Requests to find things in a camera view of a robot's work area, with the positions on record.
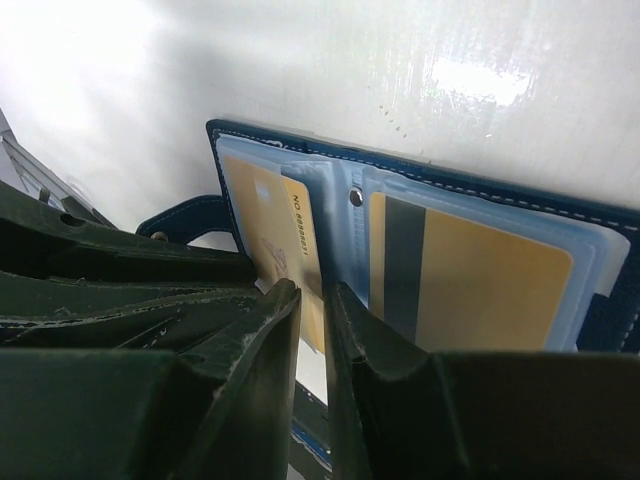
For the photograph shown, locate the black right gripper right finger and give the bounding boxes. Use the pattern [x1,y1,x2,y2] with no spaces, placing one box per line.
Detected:
[324,283,639,479]

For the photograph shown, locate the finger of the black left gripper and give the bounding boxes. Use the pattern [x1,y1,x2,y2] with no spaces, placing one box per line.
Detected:
[1,185,260,348]

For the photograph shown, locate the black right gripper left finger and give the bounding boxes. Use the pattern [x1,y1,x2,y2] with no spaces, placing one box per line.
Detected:
[1,280,301,479]

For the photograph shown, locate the gold striped card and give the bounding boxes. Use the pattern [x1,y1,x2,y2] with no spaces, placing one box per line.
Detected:
[369,193,573,351]

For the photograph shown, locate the blue leather card holder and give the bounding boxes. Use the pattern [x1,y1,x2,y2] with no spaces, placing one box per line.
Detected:
[138,120,639,354]

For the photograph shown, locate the gold numbered card sleeve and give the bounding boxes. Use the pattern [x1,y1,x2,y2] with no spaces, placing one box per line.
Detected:
[222,153,325,353]

